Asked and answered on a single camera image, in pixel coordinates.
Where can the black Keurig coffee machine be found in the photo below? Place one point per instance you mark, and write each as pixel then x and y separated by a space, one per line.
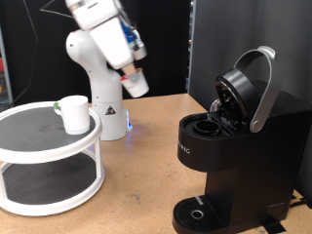
pixel 253 152

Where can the black curtain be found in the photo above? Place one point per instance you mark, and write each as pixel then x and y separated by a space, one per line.
pixel 162 48

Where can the metal shelf frame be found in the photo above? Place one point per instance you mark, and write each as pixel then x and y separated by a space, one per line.
pixel 4 74

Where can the black tape strip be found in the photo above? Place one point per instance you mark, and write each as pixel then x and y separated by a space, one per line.
pixel 274 226

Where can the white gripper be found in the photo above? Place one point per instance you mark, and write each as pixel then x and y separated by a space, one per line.
pixel 113 45

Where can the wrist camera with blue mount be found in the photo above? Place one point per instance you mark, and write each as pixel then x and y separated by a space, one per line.
pixel 135 40

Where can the white two-tier turntable rack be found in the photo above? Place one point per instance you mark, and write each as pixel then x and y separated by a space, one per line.
pixel 35 130

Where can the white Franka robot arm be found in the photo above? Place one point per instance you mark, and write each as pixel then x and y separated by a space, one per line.
pixel 104 97

